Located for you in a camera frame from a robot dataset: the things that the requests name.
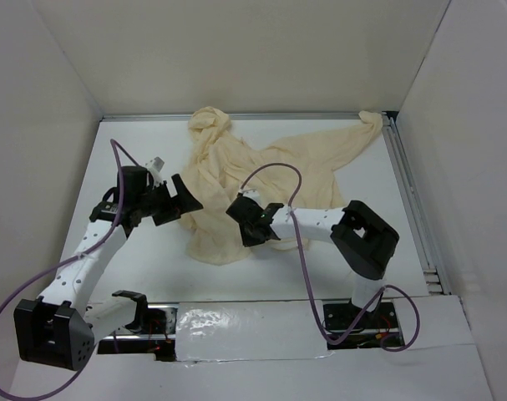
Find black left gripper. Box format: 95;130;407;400
136;174;202;226

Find cream yellow jacket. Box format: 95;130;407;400
180;107;383;266

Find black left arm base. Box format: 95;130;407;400
97;303;179;362

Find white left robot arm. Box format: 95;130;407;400
13;166;203;372

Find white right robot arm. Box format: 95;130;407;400
226;194;399;327

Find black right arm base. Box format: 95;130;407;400
322;298;405;350

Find white taped front board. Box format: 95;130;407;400
175;301;330;363

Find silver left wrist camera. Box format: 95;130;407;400
145;157;165;174

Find aluminium frame rail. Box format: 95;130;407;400
94;114;446;302

